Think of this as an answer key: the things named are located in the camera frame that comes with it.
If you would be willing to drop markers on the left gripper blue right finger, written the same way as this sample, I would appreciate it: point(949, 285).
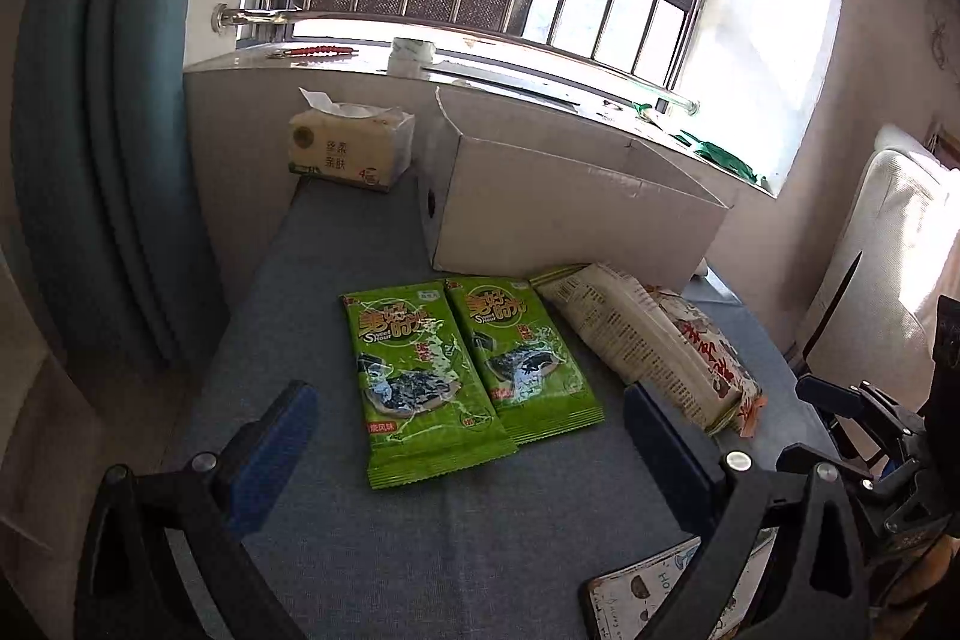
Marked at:
point(673, 463)

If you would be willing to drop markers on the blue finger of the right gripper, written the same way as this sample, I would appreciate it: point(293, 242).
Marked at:
point(798, 458)
point(829, 398)

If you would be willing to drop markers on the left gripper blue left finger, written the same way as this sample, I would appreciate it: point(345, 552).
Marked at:
point(260, 458)

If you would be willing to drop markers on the white red cartoon snack bag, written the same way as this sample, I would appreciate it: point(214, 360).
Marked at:
point(731, 378)

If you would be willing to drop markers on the white text snack bag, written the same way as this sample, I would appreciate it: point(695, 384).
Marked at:
point(613, 314)

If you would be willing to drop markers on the green seaweed snack bag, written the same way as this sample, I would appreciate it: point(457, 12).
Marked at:
point(426, 410)

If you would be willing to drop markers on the white cushioned chair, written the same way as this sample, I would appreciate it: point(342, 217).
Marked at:
point(873, 317)

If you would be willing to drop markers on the phone with cartoon case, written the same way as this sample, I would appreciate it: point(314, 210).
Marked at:
point(619, 604)

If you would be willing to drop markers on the green plastic bag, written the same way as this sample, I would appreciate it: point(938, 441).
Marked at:
point(717, 155)

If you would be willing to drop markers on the dark teal curtain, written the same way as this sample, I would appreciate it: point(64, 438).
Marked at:
point(105, 183)

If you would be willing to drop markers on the tissue pack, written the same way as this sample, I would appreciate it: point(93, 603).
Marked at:
point(366, 146)

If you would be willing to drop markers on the white cardboard box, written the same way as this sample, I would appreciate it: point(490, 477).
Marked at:
point(508, 188)

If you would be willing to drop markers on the tape roll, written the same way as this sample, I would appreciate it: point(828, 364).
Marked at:
point(409, 58)

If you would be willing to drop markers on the grey flat board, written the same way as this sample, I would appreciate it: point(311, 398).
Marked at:
point(497, 79)

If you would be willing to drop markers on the wall cable decoration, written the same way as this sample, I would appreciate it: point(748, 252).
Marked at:
point(942, 17)

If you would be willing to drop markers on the orange handled tool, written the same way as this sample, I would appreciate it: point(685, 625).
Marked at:
point(314, 53)

